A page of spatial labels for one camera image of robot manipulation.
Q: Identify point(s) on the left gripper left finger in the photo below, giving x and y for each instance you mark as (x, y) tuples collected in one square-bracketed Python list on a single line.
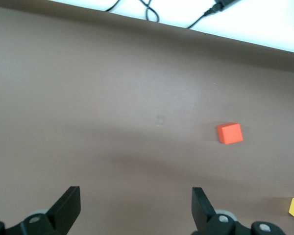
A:
[(66, 210)]

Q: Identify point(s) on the brown table cover sheet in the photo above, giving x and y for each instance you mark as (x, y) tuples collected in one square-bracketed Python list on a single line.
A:
[(112, 98)]

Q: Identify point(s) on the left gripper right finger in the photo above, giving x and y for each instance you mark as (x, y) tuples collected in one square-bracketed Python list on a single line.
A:
[(201, 208)]

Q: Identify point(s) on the orange cube block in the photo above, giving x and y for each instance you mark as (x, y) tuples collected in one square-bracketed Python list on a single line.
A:
[(229, 134)]

